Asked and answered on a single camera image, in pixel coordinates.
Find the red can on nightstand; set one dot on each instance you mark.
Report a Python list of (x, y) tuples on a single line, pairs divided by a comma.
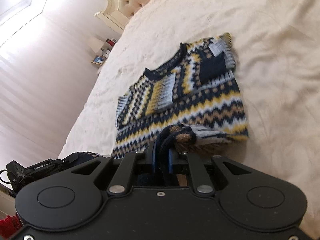
[(111, 42)]

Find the cream bed cover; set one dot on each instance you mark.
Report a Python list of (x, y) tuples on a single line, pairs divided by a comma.
[(276, 48)]

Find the left hand in red glove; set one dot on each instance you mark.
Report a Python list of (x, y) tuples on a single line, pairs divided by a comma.
[(9, 226)]

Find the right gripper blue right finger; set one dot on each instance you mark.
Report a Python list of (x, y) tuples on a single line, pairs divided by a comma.
[(170, 160)]

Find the patterned knit sweater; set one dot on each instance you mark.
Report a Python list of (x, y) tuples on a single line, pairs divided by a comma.
[(191, 102)]

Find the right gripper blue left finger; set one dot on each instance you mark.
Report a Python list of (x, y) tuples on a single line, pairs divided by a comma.
[(150, 155)]

